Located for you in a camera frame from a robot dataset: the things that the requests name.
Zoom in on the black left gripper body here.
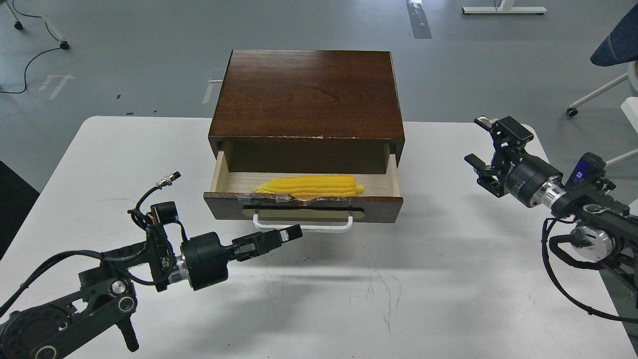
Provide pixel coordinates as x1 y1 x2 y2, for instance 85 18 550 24
180 232 233 291

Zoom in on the dark wooden cabinet box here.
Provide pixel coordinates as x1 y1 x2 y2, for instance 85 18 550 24
209 49 405 174

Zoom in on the wooden drawer with white handle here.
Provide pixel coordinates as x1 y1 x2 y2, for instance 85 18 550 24
203 151 403 232

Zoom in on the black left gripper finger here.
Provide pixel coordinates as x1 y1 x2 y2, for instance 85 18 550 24
232 225 303 252
234 243 280 262

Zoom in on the yellow toy corn cob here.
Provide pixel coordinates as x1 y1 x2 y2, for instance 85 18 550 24
252 175 364 200

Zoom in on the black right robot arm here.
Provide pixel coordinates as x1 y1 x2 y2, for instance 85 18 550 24
465 116 638 324

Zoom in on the white stand leg with casters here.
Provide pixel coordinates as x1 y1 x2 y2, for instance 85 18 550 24
5 0 70 49

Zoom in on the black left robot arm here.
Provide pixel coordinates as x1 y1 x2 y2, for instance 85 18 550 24
1 172 303 359

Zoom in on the blue office chair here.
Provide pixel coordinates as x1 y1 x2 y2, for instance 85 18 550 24
566 5 638 117

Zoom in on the grey floor tape strip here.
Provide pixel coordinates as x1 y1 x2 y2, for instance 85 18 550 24
405 0 432 39

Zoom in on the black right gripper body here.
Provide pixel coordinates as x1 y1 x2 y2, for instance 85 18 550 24
502 153 565 207

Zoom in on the black floor cable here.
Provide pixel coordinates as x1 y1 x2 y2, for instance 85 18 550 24
0 0 70 94

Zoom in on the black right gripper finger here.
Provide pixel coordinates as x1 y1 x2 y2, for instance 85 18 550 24
474 116 535 165
464 153 507 198

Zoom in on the white desk foot bar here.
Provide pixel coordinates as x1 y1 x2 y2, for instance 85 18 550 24
461 0 547 14

